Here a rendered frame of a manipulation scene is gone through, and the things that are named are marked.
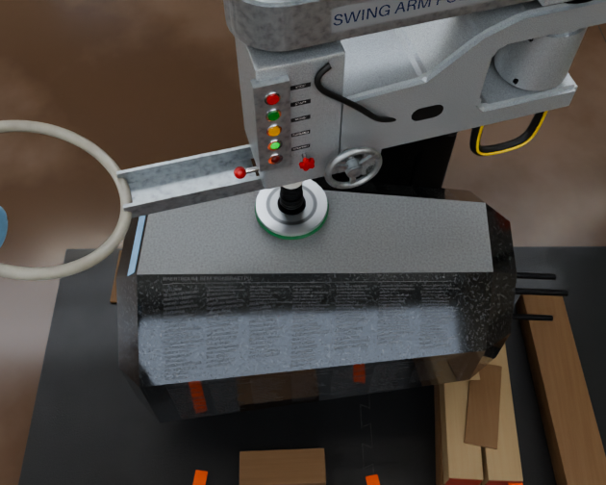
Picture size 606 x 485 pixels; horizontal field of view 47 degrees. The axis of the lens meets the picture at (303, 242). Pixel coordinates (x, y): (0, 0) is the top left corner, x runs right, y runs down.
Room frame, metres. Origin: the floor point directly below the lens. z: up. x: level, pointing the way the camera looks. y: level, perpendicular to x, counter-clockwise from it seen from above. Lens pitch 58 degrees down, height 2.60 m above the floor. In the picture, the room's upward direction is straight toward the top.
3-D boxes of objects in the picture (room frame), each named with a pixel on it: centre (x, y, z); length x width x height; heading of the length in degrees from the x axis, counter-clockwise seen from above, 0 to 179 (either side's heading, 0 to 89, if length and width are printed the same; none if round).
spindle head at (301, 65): (1.20, -0.04, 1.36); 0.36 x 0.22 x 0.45; 106
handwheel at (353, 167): (1.09, -0.12, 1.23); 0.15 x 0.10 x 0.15; 106
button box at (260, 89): (1.05, 0.07, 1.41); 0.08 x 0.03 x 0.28; 106
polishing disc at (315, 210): (1.18, 0.03, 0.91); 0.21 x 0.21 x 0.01
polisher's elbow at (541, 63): (1.36, -0.60, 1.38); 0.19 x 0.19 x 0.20
